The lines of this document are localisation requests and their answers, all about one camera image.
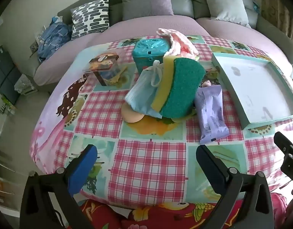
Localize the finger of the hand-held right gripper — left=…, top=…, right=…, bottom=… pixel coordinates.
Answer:
left=274, top=132, right=293, bottom=180

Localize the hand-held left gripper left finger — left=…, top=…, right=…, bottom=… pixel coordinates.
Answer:
left=20, top=144, right=99, bottom=229

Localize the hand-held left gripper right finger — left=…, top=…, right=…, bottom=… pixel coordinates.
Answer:
left=196, top=144, right=274, bottom=229

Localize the purple wipes packet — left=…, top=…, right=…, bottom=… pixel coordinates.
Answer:
left=194, top=85, right=229, bottom=145

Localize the teal tray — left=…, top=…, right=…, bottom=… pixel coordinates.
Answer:
left=211, top=52, right=293, bottom=130

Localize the beige powder puff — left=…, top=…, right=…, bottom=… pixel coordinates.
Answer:
left=121, top=105, right=145, bottom=124

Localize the green yellow sponge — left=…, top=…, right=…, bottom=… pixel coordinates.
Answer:
left=151, top=55, right=206, bottom=120

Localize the blue face mask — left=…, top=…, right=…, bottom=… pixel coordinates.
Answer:
left=125, top=61, right=165, bottom=118

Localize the pink knitted cloth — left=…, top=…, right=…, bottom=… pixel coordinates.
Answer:
left=157, top=28, right=200, bottom=60

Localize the pink checked printed tablecloth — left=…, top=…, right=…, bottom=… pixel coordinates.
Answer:
left=29, top=35, right=293, bottom=208

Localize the red floral cloth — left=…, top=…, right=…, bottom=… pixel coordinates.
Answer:
left=80, top=199, right=242, bottom=229

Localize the clear plastic bag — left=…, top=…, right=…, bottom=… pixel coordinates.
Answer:
left=15, top=74, right=38, bottom=96

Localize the clear plastic toy box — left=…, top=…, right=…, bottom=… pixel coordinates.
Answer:
left=82, top=54, right=123, bottom=86

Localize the dark green cabinet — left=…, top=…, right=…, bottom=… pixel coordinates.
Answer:
left=0, top=45, right=21, bottom=105

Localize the teal plastic toy box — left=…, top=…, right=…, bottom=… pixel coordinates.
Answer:
left=132, top=38, right=172, bottom=73

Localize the blue clothes pile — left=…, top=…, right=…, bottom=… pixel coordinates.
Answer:
left=37, top=17, right=73, bottom=62

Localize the beige patterned curtain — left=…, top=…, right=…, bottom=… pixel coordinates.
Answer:
left=260, top=0, right=293, bottom=39

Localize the grey pillow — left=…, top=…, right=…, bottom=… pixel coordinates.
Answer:
left=201, top=0, right=252, bottom=28

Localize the black white patterned pillow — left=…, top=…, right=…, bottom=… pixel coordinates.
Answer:
left=70, top=0, right=110, bottom=40

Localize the grey sofa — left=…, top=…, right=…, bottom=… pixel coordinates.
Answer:
left=33, top=0, right=293, bottom=93

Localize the purple pillow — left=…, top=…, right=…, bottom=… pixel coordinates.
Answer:
left=121, top=0, right=174, bottom=21

